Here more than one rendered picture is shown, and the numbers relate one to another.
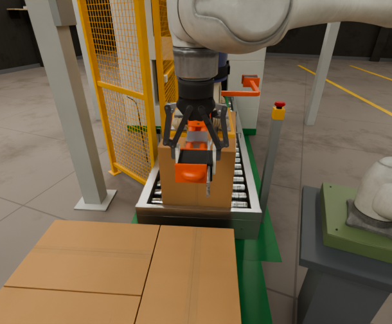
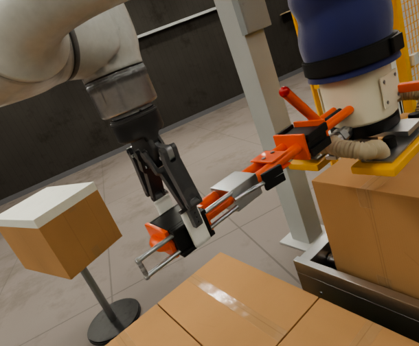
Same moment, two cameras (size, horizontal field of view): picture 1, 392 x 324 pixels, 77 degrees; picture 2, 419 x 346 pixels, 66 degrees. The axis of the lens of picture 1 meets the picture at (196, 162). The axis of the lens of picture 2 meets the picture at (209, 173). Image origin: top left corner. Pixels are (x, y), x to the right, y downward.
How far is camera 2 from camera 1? 0.55 m
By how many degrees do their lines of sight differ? 52
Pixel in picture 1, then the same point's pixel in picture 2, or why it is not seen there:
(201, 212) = (387, 300)
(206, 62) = (103, 97)
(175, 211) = (345, 283)
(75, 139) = not seen: hidden behind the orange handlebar
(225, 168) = not seen: outside the picture
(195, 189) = (380, 257)
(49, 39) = (240, 51)
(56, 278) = (189, 316)
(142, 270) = not seen: outside the picture
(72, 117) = (269, 134)
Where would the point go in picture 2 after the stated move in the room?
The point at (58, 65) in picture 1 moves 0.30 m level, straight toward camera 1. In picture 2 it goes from (251, 78) to (238, 89)
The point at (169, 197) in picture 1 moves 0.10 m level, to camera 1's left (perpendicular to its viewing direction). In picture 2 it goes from (343, 259) to (319, 252)
